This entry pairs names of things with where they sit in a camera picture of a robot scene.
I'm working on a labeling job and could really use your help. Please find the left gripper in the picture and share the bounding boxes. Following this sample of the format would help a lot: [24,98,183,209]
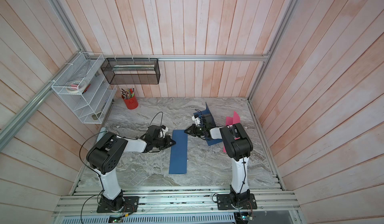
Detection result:
[153,135,177,151]

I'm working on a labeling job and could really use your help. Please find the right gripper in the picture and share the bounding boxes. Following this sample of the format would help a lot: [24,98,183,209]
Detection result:
[184,124,207,137]

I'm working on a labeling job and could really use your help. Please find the blue paper sheet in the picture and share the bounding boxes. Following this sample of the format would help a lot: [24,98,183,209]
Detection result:
[194,104,222,146]
[169,130,188,174]

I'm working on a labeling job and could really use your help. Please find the pink rectangular paper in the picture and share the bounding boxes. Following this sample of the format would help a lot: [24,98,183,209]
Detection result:
[221,111,241,154]

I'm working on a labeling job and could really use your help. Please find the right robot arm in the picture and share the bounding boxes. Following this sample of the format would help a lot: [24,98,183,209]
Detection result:
[184,114,253,205]

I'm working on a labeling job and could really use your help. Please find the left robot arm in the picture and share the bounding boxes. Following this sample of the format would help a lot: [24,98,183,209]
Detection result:
[86,125,177,204]

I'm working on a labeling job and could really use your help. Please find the red pen cup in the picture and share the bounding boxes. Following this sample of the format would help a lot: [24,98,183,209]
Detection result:
[121,87,139,110]

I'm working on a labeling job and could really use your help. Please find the tape roll in rack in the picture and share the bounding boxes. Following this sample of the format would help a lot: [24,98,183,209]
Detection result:
[65,80,86,94]

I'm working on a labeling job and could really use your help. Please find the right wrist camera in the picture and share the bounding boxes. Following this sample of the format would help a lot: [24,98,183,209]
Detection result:
[192,115,202,126]

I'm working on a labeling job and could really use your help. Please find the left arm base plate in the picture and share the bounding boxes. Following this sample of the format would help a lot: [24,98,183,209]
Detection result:
[97,196,140,213]

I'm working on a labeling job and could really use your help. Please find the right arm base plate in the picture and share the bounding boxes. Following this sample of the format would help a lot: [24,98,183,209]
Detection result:
[216,194,258,211]

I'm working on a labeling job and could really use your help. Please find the black mesh wall basket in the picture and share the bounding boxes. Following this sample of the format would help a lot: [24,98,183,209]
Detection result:
[101,57,161,85]

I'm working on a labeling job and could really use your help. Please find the white wire shelf rack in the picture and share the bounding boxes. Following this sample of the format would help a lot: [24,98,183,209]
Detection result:
[52,52,117,124]

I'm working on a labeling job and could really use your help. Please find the aluminium frame rail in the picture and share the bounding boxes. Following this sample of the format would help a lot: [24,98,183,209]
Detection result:
[53,187,300,216]

